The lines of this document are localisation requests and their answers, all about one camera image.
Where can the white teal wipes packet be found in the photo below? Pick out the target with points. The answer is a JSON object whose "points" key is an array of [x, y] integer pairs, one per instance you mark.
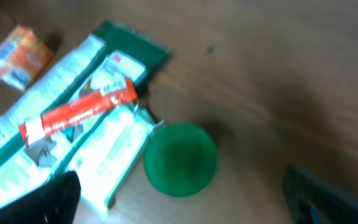
{"points": [[108, 155]]}

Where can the green lid spice jar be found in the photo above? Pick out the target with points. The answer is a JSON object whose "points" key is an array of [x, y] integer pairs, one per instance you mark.
{"points": [[180, 159]]}

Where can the orange small box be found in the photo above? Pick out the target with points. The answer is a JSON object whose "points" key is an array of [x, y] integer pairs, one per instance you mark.
{"points": [[22, 56]]}

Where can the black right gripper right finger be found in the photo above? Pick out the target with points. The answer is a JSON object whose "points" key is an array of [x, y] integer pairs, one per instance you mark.
{"points": [[308, 196]]}

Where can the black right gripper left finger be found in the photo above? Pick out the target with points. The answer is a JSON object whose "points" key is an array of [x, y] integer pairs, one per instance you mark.
{"points": [[54, 202]]}

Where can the red white sachet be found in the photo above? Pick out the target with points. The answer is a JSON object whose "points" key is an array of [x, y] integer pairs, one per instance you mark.
{"points": [[108, 97]]}

